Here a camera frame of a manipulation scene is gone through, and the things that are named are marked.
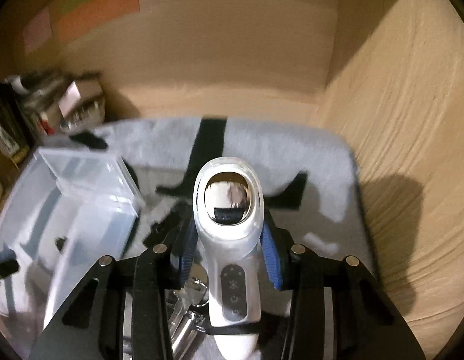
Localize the white bowl of stones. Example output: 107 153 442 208
61 96 106 134

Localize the pink sticky note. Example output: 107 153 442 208
22 7 52 55

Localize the stack of books papers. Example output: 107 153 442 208
2 70 105 140

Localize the grey black patterned mat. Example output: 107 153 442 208
0 115 384 360

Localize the black car key bunch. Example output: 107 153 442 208
141 209 211 331

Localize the pink white small box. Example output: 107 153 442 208
59 78 103 117

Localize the dark wine bottle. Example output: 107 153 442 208
0 83 35 165

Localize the orange sticky note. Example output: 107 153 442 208
56 0 140 44

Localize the clear plastic storage bin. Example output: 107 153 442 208
0 148 144 358

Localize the white handheld massager device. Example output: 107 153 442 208
193 157 264 359

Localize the silver metal cylinder tool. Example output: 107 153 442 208
168 304 204 359

